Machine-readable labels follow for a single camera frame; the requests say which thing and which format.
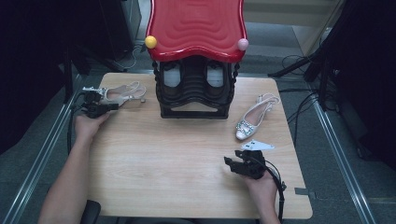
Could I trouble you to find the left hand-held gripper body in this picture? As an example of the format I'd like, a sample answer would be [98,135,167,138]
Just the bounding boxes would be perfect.
[81,86,108,119]

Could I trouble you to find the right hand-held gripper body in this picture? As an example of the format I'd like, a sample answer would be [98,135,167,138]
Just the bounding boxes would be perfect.
[241,138,276,180]

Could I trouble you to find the white slingback heeled shoe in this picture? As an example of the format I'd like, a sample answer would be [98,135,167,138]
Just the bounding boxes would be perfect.
[99,81,148,107]
[235,92,281,141]

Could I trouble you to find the black leather shoe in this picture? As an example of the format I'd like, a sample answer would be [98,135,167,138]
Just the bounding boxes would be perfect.
[160,61,185,98]
[205,61,231,98]

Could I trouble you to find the red and black shoe rack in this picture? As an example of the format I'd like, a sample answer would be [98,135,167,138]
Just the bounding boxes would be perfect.
[144,0,250,119]

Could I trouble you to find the person's left hand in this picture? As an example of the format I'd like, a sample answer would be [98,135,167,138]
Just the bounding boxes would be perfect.
[74,111,111,143]

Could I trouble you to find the person's right hand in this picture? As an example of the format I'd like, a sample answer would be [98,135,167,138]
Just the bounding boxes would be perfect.
[242,169,278,207]

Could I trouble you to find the black metal stand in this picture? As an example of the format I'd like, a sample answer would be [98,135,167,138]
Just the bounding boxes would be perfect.
[62,43,125,105]

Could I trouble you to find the grey tape strip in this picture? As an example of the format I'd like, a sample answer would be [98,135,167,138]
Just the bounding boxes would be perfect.
[293,187,317,200]

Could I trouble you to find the dark curtain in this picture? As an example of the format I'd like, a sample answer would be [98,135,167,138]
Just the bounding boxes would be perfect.
[323,0,396,171]
[0,0,134,155]

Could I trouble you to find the black tripod stand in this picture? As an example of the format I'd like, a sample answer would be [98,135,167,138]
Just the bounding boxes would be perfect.
[267,0,347,110]

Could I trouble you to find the left hand-held gripper cable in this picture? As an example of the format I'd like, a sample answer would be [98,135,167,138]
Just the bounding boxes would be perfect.
[66,92,92,156]

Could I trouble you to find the hand-held gripper cable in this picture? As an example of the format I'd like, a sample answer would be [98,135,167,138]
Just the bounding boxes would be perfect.
[264,160,288,223]
[66,92,92,156]

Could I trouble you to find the right hand-held gripper cable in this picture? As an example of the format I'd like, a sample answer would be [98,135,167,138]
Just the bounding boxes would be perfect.
[264,160,288,223]

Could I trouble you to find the white floor cable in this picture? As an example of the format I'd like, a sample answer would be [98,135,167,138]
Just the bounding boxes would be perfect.
[116,45,145,71]

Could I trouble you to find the black floor cables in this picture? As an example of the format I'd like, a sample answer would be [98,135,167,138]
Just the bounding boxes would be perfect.
[278,54,325,143]

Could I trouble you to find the metal floor rail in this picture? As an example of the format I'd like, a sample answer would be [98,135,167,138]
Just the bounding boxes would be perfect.
[3,74,83,224]
[311,99,376,224]

